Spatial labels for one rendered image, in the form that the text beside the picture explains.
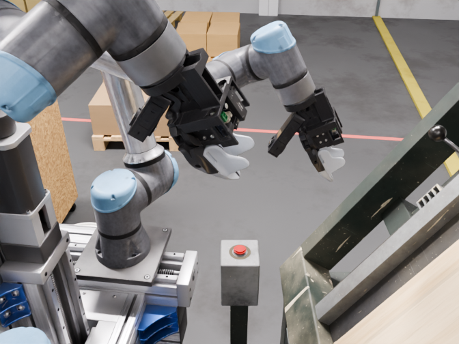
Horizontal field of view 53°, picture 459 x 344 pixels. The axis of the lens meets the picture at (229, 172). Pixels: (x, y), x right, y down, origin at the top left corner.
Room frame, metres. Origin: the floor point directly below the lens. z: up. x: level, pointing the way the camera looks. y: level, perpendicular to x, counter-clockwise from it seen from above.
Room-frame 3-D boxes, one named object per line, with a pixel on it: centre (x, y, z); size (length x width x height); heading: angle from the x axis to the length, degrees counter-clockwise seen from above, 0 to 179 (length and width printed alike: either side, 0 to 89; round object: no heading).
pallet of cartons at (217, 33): (5.76, 0.25, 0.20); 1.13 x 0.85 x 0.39; 172
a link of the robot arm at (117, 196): (0.98, 0.29, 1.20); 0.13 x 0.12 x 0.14; 147
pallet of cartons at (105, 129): (3.85, 0.75, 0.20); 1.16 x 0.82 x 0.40; 173
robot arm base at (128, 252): (0.97, 0.30, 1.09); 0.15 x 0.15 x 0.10
